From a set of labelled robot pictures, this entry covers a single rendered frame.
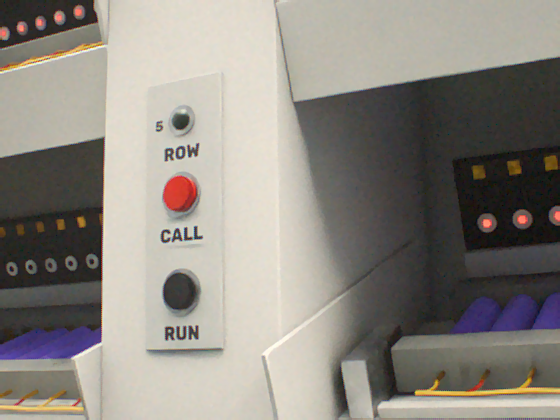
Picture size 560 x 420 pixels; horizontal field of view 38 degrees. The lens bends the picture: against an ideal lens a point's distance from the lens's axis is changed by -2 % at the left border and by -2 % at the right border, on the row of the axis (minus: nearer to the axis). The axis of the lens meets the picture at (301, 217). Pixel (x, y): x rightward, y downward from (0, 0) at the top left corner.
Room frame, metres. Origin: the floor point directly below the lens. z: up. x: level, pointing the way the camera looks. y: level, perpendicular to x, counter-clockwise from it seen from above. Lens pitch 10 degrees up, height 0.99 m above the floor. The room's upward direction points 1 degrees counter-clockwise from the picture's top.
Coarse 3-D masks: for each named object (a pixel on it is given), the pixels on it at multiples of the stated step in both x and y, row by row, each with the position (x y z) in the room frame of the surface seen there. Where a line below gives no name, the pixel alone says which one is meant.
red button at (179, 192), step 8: (176, 176) 0.36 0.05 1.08; (184, 176) 0.36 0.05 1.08; (168, 184) 0.36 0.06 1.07; (176, 184) 0.36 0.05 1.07; (184, 184) 0.35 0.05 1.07; (192, 184) 0.35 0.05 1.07; (168, 192) 0.36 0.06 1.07; (176, 192) 0.36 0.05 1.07; (184, 192) 0.35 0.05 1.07; (192, 192) 0.35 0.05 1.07; (168, 200) 0.36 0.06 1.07; (176, 200) 0.36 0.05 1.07; (184, 200) 0.35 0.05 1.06; (192, 200) 0.36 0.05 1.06; (176, 208) 0.36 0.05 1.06; (184, 208) 0.36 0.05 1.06
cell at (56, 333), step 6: (54, 330) 0.56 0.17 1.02; (60, 330) 0.56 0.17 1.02; (66, 330) 0.57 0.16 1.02; (42, 336) 0.55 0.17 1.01; (48, 336) 0.55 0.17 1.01; (54, 336) 0.55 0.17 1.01; (60, 336) 0.56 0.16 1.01; (30, 342) 0.54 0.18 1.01; (36, 342) 0.54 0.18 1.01; (42, 342) 0.54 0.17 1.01; (48, 342) 0.55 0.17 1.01; (18, 348) 0.53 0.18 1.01; (24, 348) 0.53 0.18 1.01; (30, 348) 0.53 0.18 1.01; (6, 354) 0.52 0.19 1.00; (12, 354) 0.52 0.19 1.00; (18, 354) 0.53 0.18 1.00
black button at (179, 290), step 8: (168, 280) 0.36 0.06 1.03; (176, 280) 0.36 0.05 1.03; (184, 280) 0.35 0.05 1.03; (192, 280) 0.36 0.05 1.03; (168, 288) 0.36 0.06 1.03; (176, 288) 0.36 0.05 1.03; (184, 288) 0.35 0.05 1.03; (192, 288) 0.35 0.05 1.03; (168, 296) 0.36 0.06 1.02; (176, 296) 0.36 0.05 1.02; (184, 296) 0.35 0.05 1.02; (192, 296) 0.35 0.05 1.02; (168, 304) 0.36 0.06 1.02; (176, 304) 0.36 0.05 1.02; (184, 304) 0.36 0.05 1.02
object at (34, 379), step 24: (0, 360) 0.49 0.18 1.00; (24, 360) 0.48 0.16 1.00; (48, 360) 0.47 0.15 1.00; (0, 384) 0.48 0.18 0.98; (24, 384) 0.47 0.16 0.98; (48, 384) 0.46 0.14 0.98; (72, 384) 0.45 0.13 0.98; (0, 408) 0.46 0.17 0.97; (24, 408) 0.45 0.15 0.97; (48, 408) 0.44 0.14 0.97; (72, 408) 0.43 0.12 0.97
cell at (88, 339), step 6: (96, 330) 0.54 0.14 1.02; (84, 336) 0.53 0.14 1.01; (90, 336) 0.53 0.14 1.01; (96, 336) 0.53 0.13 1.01; (72, 342) 0.52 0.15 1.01; (78, 342) 0.52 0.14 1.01; (84, 342) 0.52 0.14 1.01; (90, 342) 0.53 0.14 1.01; (60, 348) 0.51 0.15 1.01; (66, 348) 0.51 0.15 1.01; (72, 348) 0.51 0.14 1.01; (78, 348) 0.52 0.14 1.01; (48, 354) 0.50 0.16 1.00; (54, 354) 0.50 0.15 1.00; (60, 354) 0.50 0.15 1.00; (66, 354) 0.51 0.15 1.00
